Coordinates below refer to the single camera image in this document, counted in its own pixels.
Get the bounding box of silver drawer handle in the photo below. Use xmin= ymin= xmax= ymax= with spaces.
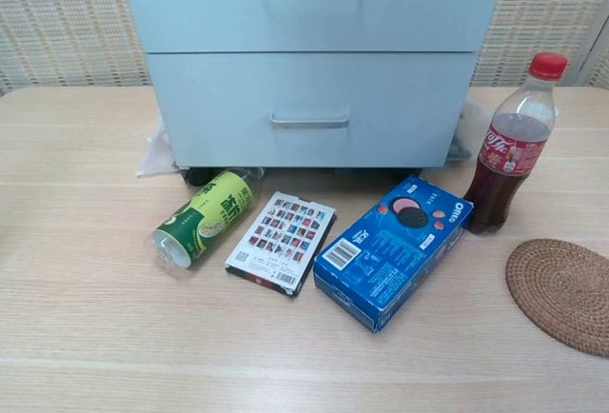
xmin=268 ymin=108 xmax=351 ymax=129

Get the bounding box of white three-drawer cabinet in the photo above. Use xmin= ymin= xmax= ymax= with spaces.
xmin=112 ymin=0 xmax=509 ymax=181

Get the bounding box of white card box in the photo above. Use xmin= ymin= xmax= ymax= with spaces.
xmin=224 ymin=190 xmax=339 ymax=299

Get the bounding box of green label plastic bottle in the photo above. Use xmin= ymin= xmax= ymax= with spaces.
xmin=151 ymin=167 xmax=265 ymax=272

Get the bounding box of black caster wheel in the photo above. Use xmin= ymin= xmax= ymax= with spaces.
xmin=182 ymin=167 xmax=211 ymax=187

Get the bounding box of blue Oreo cookie box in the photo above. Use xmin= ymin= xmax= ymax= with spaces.
xmin=312 ymin=174 xmax=476 ymax=335

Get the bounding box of clear plastic bag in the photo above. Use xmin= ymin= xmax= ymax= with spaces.
xmin=446 ymin=92 xmax=497 ymax=165
xmin=134 ymin=115 xmax=186 ymax=179

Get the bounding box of red cap cola bottle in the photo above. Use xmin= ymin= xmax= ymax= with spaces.
xmin=462 ymin=50 xmax=570 ymax=236

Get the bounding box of round woven rattan coaster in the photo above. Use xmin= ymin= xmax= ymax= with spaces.
xmin=504 ymin=238 xmax=609 ymax=357

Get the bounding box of woven beige room divider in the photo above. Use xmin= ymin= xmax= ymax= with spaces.
xmin=0 ymin=0 xmax=609 ymax=98

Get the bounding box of white divider frame post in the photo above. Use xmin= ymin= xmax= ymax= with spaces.
xmin=568 ymin=22 xmax=609 ymax=88

